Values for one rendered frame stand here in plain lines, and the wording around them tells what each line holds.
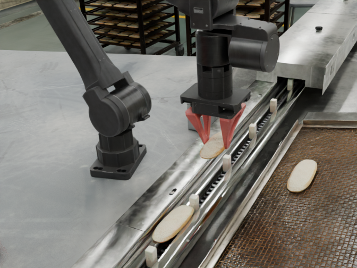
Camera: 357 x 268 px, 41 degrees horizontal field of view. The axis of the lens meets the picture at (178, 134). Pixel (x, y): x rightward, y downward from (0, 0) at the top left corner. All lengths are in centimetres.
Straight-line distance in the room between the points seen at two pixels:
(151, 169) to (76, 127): 28
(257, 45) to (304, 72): 54
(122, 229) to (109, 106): 24
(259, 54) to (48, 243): 45
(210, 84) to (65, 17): 31
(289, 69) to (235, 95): 47
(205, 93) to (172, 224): 21
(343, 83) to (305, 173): 63
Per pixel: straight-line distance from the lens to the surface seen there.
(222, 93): 75
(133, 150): 96
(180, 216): 77
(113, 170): 95
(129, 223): 76
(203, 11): 70
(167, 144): 105
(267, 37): 69
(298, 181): 77
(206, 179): 87
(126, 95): 90
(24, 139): 116
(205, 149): 80
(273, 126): 103
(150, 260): 71
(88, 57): 90
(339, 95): 130
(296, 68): 122
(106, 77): 90
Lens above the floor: 133
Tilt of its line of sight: 28 degrees down
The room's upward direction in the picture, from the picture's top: 4 degrees counter-clockwise
